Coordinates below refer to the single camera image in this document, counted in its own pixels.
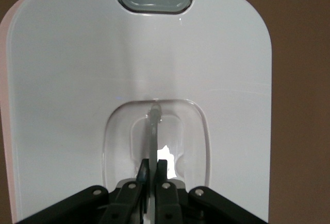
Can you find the white box lid grey latches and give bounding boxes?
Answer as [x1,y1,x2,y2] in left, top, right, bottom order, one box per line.
[0,0,273,224]

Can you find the pink plastic box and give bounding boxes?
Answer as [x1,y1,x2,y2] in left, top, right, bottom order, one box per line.
[0,0,20,222]

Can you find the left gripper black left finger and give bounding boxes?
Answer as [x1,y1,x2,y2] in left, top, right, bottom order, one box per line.
[101,158,151,224]

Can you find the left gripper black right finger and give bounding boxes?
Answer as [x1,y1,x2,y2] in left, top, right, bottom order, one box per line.
[154,159,184,224]

